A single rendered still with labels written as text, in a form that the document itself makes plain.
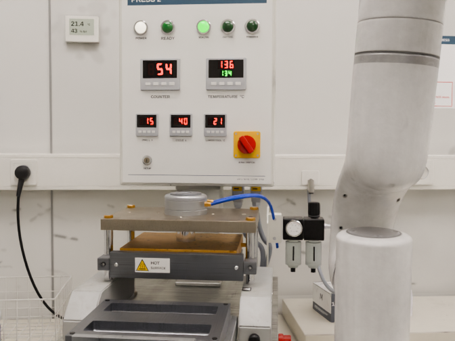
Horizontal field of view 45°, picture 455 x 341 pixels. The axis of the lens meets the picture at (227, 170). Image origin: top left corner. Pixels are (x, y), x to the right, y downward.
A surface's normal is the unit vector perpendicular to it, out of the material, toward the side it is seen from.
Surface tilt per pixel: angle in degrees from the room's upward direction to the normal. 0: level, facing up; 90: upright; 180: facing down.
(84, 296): 41
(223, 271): 90
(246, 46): 90
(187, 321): 0
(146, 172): 90
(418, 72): 95
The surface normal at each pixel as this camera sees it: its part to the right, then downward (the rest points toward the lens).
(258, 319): -0.05, -0.73
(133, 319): 0.00, -1.00
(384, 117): -0.36, 0.08
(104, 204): 0.07, 0.05
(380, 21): -0.64, 0.04
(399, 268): 0.43, 0.09
